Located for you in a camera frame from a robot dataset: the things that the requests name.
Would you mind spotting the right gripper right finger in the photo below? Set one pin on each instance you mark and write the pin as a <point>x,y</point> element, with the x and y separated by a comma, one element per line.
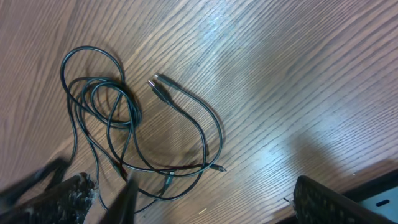
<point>315,203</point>

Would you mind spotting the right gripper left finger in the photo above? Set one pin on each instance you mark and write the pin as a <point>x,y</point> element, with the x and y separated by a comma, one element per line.
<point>68,202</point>

